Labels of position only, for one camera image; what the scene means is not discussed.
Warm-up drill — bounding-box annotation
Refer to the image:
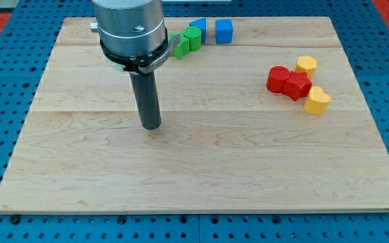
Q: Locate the green star block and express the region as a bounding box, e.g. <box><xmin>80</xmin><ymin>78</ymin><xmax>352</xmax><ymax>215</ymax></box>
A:
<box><xmin>171</xmin><ymin>32</ymin><xmax>189</xmax><ymax>59</ymax></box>

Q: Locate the blue cube block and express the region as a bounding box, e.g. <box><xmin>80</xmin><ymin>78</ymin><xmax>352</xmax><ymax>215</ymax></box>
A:
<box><xmin>215</xmin><ymin>20</ymin><xmax>234</xmax><ymax>44</ymax></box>

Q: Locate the green cylinder block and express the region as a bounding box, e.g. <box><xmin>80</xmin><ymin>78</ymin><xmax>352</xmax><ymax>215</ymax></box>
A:
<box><xmin>183</xmin><ymin>26</ymin><xmax>202</xmax><ymax>51</ymax></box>

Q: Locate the yellow hexagon block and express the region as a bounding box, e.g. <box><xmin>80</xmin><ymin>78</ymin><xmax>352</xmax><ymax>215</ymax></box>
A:
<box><xmin>295</xmin><ymin>55</ymin><xmax>317</xmax><ymax>80</ymax></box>

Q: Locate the wooden board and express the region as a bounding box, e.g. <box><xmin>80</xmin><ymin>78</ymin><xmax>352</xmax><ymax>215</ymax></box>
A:
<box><xmin>0</xmin><ymin>17</ymin><xmax>389</xmax><ymax>215</ymax></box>

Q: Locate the yellow heart block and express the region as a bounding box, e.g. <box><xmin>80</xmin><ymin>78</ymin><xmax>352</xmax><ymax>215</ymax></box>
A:
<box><xmin>303</xmin><ymin>86</ymin><xmax>331</xmax><ymax>115</ymax></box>

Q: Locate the red star block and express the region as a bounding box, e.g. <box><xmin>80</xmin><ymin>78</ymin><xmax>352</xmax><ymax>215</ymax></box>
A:
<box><xmin>282</xmin><ymin>71</ymin><xmax>313</xmax><ymax>102</ymax></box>

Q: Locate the red cylinder block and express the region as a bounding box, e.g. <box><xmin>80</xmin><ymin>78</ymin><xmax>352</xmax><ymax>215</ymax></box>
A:
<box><xmin>266</xmin><ymin>65</ymin><xmax>290</xmax><ymax>93</ymax></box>

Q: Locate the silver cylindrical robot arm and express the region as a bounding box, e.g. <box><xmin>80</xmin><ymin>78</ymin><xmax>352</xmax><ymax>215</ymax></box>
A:
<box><xmin>92</xmin><ymin>0</ymin><xmax>181</xmax><ymax>76</ymax></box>

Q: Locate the blue triangular block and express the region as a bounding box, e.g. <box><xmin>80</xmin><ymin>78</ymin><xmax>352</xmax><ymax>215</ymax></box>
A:
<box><xmin>189</xmin><ymin>18</ymin><xmax>207</xmax><ymax>44</ymax></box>

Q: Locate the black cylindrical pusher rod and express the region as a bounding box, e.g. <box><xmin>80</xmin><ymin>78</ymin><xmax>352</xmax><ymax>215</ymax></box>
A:
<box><xmin>130</xmin><ymin>72</ymin><xmax>161</xmax><ymax>130</ymax></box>

